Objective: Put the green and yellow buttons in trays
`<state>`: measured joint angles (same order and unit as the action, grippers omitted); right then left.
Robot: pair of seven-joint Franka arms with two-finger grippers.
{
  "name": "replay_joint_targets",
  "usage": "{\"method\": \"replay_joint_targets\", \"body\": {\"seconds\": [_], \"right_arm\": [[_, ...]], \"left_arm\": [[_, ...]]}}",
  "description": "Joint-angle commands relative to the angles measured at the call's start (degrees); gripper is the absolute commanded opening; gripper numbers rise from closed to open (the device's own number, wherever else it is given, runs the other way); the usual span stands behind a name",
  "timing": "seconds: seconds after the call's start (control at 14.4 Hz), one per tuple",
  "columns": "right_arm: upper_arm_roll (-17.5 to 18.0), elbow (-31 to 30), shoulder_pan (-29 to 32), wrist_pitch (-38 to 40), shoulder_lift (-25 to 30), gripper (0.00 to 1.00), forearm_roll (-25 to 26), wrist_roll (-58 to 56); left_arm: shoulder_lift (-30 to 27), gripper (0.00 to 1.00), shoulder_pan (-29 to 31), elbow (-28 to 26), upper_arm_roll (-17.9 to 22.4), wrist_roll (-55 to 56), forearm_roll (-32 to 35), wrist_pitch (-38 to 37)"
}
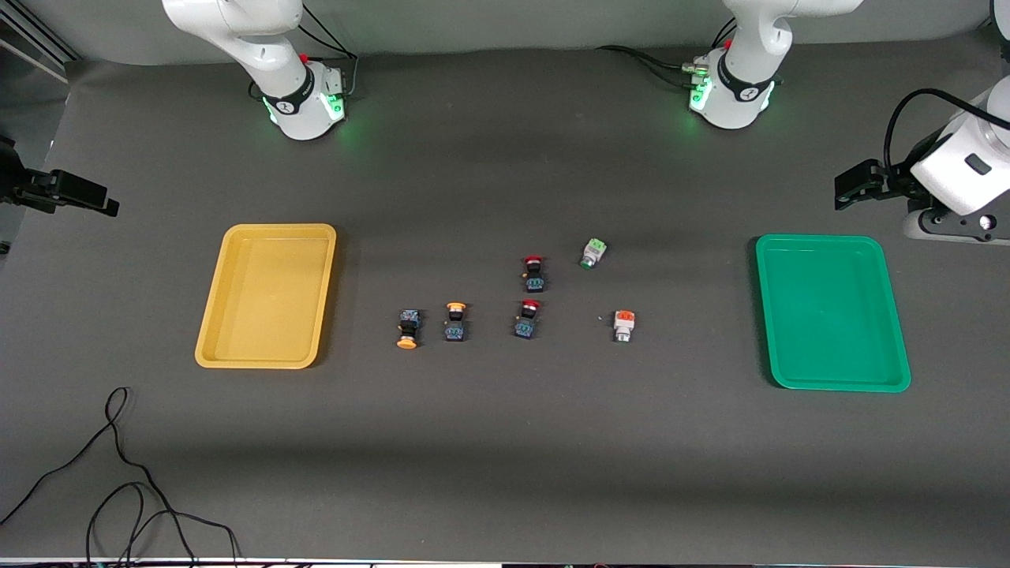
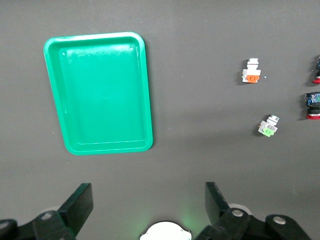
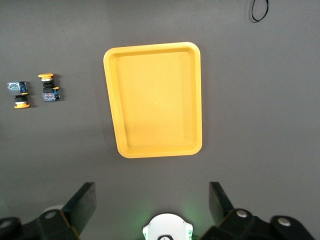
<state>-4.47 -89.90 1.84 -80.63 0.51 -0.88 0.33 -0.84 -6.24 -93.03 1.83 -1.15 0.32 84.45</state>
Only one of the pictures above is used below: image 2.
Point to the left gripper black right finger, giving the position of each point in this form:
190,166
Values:
217,207

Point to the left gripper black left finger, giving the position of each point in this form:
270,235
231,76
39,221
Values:
75,207

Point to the white button with green block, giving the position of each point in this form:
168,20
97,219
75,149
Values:
268,127

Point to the white button with orange block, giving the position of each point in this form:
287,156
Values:
250,75

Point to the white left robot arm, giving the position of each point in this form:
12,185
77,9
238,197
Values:
165,232

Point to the green plastic tray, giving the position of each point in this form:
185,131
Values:
100,100

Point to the red button black base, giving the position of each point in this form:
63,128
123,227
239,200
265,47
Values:
318,65
313,100

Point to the dark gray table mat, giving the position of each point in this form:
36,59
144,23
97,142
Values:
200,37

